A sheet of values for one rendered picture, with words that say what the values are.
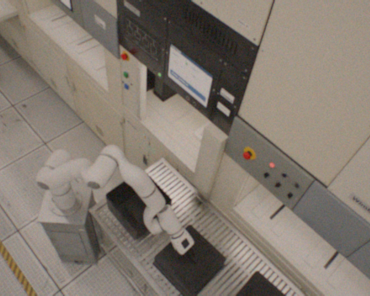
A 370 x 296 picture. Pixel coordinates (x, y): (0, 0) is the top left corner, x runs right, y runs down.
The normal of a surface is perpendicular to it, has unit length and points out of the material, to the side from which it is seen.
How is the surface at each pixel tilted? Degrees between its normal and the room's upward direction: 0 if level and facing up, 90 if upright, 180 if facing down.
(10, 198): 0
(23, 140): 0
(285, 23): 90
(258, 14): 91
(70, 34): 0
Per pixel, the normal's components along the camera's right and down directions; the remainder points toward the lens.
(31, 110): 0.09, -0.59
